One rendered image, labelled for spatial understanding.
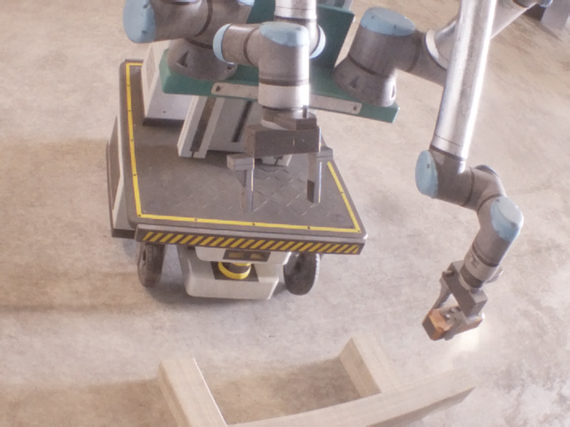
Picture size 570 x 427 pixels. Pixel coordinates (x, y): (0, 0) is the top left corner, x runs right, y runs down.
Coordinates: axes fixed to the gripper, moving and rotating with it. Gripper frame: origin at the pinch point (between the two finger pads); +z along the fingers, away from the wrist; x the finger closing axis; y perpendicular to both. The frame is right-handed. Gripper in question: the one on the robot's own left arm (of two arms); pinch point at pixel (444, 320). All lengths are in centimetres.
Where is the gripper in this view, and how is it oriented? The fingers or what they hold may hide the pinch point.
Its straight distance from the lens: 157.9
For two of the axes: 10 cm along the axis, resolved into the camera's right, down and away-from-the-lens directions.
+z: -2.9, 7.4, 6.1
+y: -8.8, 0.4, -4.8
